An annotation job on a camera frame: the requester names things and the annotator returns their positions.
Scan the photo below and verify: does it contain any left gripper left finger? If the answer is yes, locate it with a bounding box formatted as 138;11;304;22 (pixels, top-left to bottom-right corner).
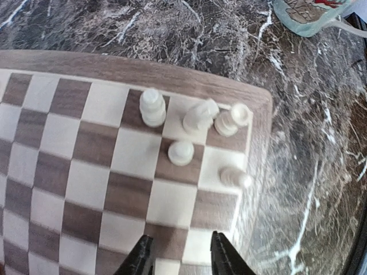
114;235;155;275

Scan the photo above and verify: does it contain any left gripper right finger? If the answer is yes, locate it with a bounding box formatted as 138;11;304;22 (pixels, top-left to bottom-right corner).
210;231;255;275

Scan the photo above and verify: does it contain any white chess pawn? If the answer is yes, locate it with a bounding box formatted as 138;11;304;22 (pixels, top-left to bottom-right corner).
219;166;254;188
167;141;194;166

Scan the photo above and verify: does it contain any wooden chess board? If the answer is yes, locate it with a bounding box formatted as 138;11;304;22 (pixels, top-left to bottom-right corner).
1;50;272;274

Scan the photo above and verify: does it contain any white chess rook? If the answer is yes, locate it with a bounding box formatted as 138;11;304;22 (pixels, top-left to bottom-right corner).
214;103;251;137

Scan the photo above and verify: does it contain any white chess knight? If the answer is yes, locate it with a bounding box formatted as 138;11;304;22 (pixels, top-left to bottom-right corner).
182;98;220;134

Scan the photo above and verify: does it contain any white chess bishop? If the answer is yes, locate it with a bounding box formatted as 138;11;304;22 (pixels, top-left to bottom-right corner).
139;88;166;128

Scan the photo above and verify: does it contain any cream white mug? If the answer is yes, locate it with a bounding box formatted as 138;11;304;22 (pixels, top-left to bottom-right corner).
273;0;366;38

